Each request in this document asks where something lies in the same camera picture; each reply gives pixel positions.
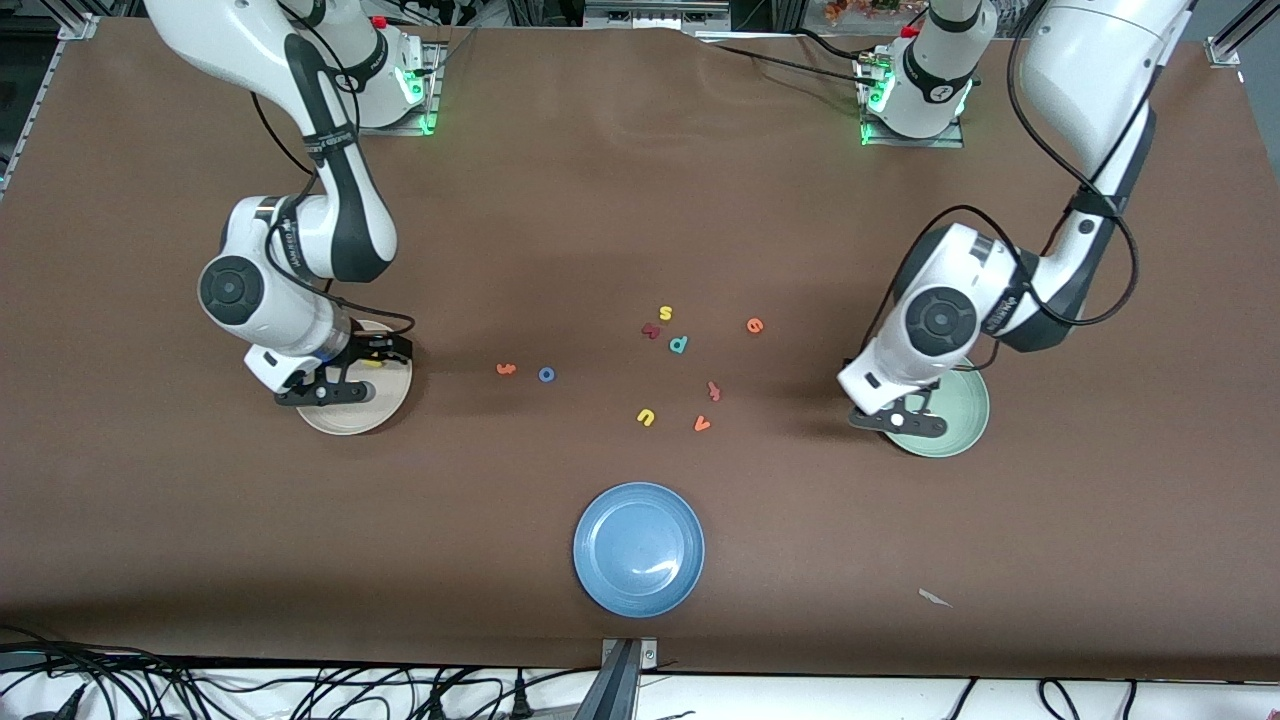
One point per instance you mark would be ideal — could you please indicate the grey metal equipment box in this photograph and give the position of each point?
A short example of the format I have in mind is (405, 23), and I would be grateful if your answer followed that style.
(655, 12)

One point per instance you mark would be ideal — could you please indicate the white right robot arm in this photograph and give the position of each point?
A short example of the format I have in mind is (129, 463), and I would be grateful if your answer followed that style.
(235, 290)

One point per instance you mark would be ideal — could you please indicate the aluminium frame rail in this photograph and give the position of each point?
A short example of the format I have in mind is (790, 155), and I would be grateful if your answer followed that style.
(1235, 35)
(78, 26)

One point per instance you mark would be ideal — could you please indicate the green plate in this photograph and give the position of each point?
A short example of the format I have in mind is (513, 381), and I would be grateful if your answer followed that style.
(962, 412)

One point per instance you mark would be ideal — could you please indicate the black power plug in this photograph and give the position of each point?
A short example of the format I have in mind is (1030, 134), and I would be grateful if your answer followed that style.
(435, 707)
(520, 700)

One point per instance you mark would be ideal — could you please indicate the beige brown plate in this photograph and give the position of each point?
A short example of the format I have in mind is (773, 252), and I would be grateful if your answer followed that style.
(385, 402)

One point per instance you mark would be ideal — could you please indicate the small white paper scrap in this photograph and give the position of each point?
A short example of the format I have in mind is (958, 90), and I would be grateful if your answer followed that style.
(935, 598)

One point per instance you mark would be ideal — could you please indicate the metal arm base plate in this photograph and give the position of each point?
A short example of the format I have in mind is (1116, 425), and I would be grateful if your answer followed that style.
(940, 142)
(436, 110)

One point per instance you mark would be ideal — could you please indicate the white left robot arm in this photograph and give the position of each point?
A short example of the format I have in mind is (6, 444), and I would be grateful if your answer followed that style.
(940, 320)

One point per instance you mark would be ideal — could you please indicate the blue plate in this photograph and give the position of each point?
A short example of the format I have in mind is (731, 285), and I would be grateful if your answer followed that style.
(638, 548)

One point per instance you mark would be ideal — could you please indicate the orange artificial flowers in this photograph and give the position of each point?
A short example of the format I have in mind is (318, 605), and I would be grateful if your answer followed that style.
(870, 8)

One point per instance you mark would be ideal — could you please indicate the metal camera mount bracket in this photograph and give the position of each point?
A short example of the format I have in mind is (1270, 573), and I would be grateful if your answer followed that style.
(622, 680)

